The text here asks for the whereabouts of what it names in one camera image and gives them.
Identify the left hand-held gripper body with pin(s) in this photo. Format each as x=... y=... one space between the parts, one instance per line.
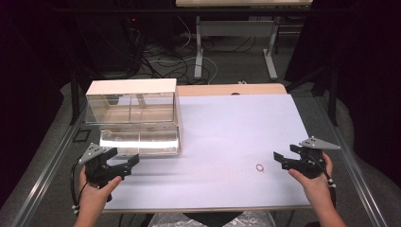
x=94 y=170

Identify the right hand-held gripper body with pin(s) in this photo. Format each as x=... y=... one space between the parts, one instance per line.
x=310 y=164

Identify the clear acrylic drawer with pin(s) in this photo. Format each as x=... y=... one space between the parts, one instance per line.
x=130 y=108
x=142 y=142

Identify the clear drawer cabinet white top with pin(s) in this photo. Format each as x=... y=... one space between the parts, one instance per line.
x=132 y=85

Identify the person's right hand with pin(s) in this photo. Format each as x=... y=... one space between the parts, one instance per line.
x=318 y=189

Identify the person's left hand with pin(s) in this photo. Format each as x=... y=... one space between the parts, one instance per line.
x=93 y=198

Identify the white table mat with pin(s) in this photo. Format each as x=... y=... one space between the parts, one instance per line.
x=227 y=135

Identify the person's patterned lap clothing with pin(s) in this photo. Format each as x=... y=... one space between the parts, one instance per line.
x=258 y=220

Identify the small white clip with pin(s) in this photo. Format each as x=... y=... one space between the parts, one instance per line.
x=242 y=82

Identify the wooden table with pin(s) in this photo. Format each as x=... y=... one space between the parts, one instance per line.
x=205 y=90

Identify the desk with white legs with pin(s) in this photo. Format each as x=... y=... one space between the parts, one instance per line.
x=235 y=28

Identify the dark device with red light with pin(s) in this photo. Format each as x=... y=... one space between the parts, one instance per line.
x=133 y=20

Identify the metal floor rail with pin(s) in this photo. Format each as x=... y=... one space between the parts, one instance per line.
x=356 y=170
x=47 y=176

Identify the black stand post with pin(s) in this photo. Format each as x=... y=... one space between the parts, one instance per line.
x=74 y=97
x=333 y=97

